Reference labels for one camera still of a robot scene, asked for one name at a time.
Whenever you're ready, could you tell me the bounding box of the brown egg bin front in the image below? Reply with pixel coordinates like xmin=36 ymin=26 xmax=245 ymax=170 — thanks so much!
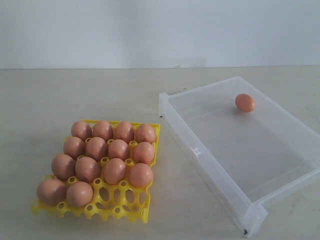
xmin=85 ymin=137 xmax=108 ymax=162

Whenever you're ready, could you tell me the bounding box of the brown egg cluster back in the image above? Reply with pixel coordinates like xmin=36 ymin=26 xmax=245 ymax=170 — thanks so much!
xmin=235 ymin=93 xmax=256 ymax=113

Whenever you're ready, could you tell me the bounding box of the brown egg cluster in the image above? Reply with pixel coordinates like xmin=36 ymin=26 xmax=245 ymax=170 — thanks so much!
xmin=235 ymin=93 xmax=256 ymax=113
xmin=133 ymin=142 xmax=156 ymax=165
xmin=108 ymin=139 xmax=130 ymax=161
xmin=75 ymin=156 xmax=102 ymax=183
xmin=128 ymin=163 xmax=154 ymax=188
xmin=51 ymin=154 xmax=76 ymax=181

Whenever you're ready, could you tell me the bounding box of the brown egg cluster front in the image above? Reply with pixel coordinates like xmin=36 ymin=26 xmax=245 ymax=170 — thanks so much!
xmin=108 ymin=139 xmax=130 ymax=161

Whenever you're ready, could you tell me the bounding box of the clear plastic bin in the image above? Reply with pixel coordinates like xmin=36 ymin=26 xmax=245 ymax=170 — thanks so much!
xmin=159 ymin=76 xmax=320 ymax=238

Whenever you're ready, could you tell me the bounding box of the brown egg bin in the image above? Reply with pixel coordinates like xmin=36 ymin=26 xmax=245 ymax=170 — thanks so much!
xmin=85 ymin=137 xmax=108 ymax=162
xmin=63 ymin=136 xmax=86 ymax=160
xmin=36 ymin=178 xmax=67 ymax=206
xmin=66 ymin=181 xmax=93 ymax=208
xmin=103 ymin=158 xmax=126 ymax=185

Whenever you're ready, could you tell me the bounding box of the yellow plastic egg tray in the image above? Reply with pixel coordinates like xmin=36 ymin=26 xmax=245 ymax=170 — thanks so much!
xmin=31 ymin=120 xmax=161 ymax=223

